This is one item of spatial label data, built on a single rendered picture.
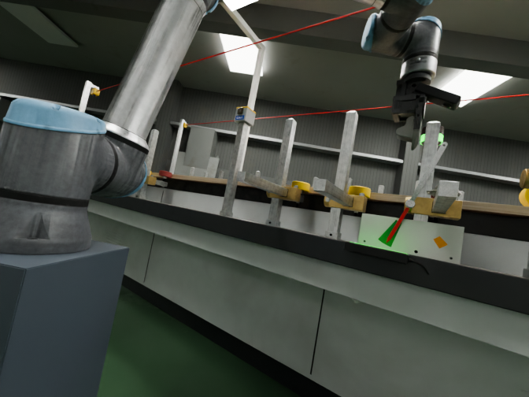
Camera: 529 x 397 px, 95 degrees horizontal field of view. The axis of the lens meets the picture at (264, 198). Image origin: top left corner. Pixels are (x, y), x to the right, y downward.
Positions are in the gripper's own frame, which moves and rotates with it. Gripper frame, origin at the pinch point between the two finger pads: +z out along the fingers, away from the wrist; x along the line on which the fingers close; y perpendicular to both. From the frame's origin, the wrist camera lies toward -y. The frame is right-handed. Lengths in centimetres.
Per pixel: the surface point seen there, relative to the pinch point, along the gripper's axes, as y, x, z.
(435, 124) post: -4.0, -6.1, -8.5
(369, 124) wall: 120, -473, -216
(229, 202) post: 71, -7, 24
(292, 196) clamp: 38.7, -5.4, 18.2
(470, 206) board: -16.1, -23.0, 12.6
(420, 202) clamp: -2.9, -5.3, 15.3
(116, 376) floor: 90, 18, 101
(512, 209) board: -25.8, -23.0, 12.0
